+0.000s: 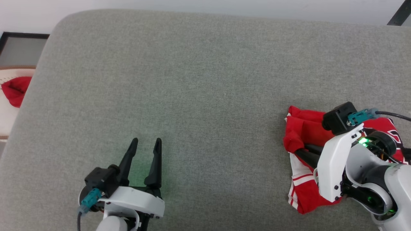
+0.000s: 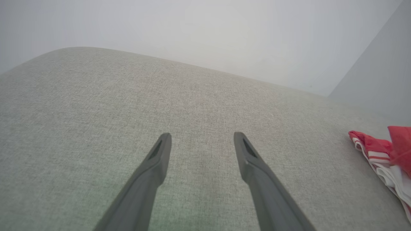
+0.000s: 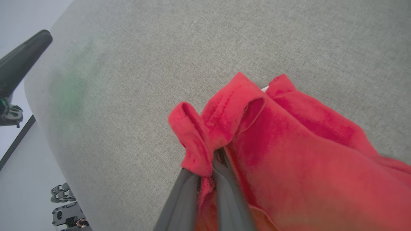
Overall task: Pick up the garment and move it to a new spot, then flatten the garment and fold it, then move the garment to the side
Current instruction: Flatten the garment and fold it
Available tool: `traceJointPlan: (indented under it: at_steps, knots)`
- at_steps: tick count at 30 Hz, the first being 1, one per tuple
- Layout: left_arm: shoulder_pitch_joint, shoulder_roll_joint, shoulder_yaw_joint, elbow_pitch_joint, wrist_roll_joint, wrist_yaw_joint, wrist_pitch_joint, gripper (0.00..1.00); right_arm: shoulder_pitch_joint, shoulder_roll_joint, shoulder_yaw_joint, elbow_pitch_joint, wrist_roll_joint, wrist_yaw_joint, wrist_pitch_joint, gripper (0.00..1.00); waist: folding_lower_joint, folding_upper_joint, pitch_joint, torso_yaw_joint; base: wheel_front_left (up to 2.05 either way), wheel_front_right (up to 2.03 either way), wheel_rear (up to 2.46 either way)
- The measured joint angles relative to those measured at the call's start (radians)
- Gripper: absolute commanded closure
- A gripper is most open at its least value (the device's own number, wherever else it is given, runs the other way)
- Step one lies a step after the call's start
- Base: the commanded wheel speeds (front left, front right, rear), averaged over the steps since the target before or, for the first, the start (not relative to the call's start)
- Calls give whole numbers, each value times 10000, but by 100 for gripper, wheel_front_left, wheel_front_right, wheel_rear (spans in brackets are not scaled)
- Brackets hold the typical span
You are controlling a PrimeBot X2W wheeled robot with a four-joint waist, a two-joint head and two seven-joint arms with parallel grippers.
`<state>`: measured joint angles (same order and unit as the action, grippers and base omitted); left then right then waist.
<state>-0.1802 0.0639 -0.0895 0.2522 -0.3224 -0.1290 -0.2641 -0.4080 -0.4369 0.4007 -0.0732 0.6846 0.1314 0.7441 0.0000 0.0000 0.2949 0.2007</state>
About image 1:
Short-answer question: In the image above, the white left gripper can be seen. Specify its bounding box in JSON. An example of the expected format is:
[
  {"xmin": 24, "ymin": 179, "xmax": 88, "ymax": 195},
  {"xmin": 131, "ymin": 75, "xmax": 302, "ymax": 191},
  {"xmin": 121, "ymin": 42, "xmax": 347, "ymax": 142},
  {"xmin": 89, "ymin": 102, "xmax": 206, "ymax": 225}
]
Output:
[{"xmin": 97, "ymin": 138, "xmax": 166, "ymax": 231}]

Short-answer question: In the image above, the red white basketball jersey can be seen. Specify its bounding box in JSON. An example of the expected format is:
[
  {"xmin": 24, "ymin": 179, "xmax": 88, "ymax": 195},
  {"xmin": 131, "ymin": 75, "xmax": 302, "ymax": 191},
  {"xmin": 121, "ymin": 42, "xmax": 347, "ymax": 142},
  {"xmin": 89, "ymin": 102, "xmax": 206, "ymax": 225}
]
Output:
[{"xmin": 283, "ymin": 106, "xmax": 409, "ymax": 215}]

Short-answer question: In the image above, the black framed panel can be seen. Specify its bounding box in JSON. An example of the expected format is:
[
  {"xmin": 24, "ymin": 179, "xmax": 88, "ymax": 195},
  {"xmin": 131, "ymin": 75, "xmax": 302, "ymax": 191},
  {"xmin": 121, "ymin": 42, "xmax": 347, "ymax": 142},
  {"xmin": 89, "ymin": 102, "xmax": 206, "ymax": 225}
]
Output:
[{"xmin": 0, "ymin": 31, "xmax": 50, "ymax": 67}]

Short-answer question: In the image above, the black bar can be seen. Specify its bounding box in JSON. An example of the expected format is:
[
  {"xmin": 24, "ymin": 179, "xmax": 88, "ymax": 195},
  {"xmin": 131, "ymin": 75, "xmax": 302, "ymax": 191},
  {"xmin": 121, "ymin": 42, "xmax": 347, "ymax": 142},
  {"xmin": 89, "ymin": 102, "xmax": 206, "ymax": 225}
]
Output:
[{"xmin": 387, "ymin": 0, "xmax": 411, "ymax": 26}]

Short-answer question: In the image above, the teal left camera connector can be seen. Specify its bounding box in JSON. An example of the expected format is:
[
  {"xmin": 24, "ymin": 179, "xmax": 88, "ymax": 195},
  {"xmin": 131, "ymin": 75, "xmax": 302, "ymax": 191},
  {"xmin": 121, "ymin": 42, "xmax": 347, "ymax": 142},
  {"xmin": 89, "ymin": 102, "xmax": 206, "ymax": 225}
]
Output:
[{"xmin": 80, "ymin": 188, "xmax": 103, "ymax": 214}]

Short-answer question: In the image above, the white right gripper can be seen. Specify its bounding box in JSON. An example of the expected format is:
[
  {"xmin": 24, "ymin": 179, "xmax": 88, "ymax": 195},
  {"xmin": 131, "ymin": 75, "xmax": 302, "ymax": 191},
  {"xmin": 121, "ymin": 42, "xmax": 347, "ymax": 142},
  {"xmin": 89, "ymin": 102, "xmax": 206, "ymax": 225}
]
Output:
[{"xmin": 293, "ymin": 123, "xmax": 365, "ymax": 203}]

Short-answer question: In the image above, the red cloth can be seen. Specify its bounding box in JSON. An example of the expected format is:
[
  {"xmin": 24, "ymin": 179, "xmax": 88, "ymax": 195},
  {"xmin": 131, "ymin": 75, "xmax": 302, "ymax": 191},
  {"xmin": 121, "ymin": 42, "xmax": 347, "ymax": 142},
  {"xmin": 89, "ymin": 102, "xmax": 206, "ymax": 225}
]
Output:
[{"xmin": 1, "ymin": 76, "xmax": 33, "ymax": 108}]

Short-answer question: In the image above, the teal right camera connector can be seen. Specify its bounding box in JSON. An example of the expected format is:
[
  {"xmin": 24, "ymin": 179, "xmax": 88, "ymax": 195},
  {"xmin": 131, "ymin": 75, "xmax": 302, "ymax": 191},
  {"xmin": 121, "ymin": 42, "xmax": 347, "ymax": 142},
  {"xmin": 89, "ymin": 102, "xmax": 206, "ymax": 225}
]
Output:
[{"xmin": 347, "ymin": 108, "xmax": 380, "ymax": 126}]

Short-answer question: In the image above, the black right camera cable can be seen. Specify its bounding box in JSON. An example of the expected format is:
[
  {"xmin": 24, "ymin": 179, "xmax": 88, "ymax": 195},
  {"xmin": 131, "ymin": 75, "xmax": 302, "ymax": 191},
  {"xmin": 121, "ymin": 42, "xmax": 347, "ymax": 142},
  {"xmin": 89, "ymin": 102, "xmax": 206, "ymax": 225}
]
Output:
[{"xmin": 375, "ymin": 110, "xmax": 411, "ymax": 122}]

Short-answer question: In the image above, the beige laundry basket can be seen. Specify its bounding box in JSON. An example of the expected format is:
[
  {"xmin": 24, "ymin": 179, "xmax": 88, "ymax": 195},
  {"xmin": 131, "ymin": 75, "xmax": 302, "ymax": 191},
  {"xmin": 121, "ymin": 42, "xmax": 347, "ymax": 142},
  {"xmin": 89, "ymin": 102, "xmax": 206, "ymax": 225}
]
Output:
[{"xmin": 0, "ymin": 65, "xmax": 36, "ymax": 142}]

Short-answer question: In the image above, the teal camera connector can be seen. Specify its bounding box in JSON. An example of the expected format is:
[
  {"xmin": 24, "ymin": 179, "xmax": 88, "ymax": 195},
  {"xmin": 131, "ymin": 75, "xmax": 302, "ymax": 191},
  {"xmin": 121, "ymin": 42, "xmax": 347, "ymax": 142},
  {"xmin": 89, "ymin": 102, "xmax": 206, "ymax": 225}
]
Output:
[
  {"xmin": 80, "ymin": 188, "xmax": 103, "ymax": 214},
  {"xmin": 347, "ymin": 108, "xmax": 380, "ymax": 126}
]

